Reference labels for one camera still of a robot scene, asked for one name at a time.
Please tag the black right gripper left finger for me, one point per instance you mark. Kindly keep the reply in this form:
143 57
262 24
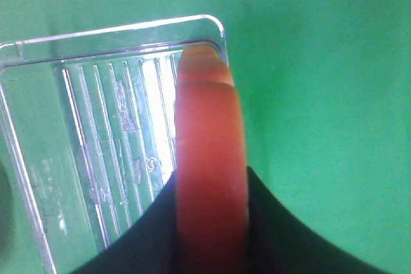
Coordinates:
149 246

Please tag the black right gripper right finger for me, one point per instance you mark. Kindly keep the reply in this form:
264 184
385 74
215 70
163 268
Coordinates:
280 243

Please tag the white bread slice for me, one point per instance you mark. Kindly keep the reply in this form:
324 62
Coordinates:
211 181

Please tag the right clear plastic tray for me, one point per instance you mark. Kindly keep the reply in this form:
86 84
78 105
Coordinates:
88 120

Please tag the green tablecloth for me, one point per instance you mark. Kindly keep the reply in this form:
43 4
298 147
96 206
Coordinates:
325 89

